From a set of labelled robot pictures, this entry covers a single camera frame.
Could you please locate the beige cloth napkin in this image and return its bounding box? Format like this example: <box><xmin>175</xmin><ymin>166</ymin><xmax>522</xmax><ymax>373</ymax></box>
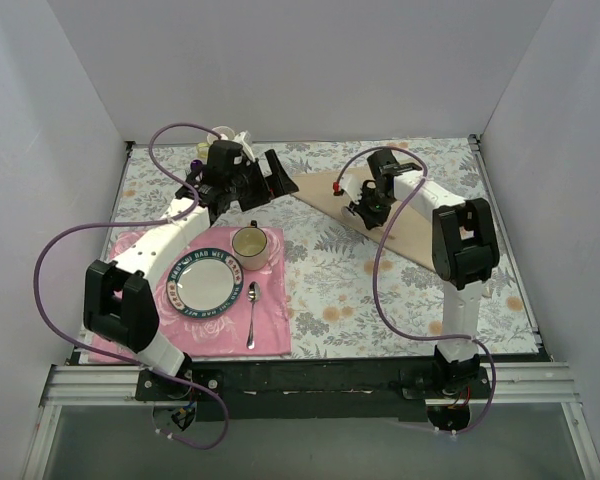
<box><xmin>292</xmin><ymin>170</ymin><xmax>434</xmax><ymax>271</ymax></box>

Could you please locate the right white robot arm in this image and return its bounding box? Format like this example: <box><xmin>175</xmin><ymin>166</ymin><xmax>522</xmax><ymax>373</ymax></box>
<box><xmin>333</xmin><ymin>147</ymin><xmax>500</xmax><ymax>398</ymax></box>

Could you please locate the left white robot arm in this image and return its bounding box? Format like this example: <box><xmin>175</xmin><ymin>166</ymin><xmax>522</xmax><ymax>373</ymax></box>
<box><xmin>83</xmin><ymin>135</ymin><xmax>299</xmax><ymax>400</ymax></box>

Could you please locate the yellow mug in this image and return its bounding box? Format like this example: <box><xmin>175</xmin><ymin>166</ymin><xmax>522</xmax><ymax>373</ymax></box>
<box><xmin>197</xmin><ymin>126</ymin><xmax>235</xmax><ymax>163</ymax></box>

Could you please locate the cream mug dark rim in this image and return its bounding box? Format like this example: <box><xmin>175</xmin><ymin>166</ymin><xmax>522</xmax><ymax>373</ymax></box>
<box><xmin>231</xmin><ymin>220</ymin><xmax>269</xmax><ymax>271</ymax></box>

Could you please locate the silver metal spoon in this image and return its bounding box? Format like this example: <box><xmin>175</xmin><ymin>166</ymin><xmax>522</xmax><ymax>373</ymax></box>
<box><xmin>246</xmin><ymin>281</ymin><xmax>260</xmax><ymax>350</ymax></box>

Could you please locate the floral tablecloth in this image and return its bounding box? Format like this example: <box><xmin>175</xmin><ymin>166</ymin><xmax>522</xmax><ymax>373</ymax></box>
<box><xmin>115</xmin><ymin>138</ymin><xmax>541</xmax><ymax>359</ymax></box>

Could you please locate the white plate teal rim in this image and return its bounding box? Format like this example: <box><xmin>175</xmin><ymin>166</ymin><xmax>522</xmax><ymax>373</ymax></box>
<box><xmin>165</xmin><ymin>247</ymin><xmax>244</xmax><ymax>319</ymax></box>

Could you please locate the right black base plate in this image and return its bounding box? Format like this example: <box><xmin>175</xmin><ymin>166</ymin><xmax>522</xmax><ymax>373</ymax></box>
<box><xmin>399</xmin><ymin>362</ymin><xmax>491</xmax><ymax>399</ymax></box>

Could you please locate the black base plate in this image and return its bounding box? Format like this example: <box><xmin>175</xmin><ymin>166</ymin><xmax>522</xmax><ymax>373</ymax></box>
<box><xmin>399</xmin><ymin>362</ymin><xmax>491</xmax><ymax>399</ymax></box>
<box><xmin>134</xmin><ymin>369</ymin><xmax>224</xmax><ymax>401</ymax></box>

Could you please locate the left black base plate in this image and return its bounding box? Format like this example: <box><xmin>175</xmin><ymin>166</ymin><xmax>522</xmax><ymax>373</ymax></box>
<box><xmin>134</xmin><ymin>369</ymin><xmax>224</xmax><ymax>401</ymax></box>

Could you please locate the aluminium frame rail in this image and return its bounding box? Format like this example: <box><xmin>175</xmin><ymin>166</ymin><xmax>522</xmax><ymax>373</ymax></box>
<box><xmin>40</xmin><ymin>360</ymin><xmax>580</xmax><ymax>406</ymax></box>

